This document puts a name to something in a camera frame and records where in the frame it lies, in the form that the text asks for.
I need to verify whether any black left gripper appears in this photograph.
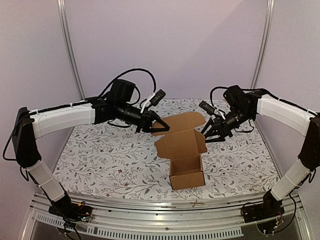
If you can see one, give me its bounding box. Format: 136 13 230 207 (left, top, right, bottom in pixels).
116 101 170 133

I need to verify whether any brown cardboard box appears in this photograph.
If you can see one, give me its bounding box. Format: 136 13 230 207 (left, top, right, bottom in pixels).
152 111 207 191

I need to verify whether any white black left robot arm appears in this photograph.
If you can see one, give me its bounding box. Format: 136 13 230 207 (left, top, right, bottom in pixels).
11 79 170 217

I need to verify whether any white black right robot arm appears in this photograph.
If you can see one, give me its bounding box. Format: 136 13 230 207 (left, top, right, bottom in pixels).
199 85 320 218

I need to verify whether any floral patterned table mat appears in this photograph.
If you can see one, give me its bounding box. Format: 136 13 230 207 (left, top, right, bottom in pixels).
53 123 279 201

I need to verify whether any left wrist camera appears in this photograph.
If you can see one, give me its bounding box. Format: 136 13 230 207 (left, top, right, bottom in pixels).
140 89 166 113

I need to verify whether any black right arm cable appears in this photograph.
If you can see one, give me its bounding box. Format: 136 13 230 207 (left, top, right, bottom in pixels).
209 86 230 108

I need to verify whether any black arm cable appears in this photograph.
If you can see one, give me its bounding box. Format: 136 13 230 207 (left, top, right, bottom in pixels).
99 67 158 101
209 86 230 108

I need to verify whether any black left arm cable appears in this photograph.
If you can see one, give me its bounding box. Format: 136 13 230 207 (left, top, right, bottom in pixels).
99 67 158 101

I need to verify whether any aluminium front rail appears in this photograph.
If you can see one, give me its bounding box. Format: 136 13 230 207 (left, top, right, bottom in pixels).
23 192 311 240

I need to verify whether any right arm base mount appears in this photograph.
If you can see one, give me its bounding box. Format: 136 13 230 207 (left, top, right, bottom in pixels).
240 199 285 235

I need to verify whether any right aluminium frame post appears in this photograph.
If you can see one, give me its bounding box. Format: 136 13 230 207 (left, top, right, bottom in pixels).
250 0 275 89

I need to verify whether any aluminium frame post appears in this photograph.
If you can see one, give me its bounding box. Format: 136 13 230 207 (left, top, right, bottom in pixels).
56 0 86 100
250 0 275 89

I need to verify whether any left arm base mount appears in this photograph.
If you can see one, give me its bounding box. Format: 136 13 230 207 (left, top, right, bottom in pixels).
48 196 93 222

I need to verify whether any left aluminium frame post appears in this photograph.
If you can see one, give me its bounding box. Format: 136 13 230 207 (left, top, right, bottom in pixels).
56 0 86 100

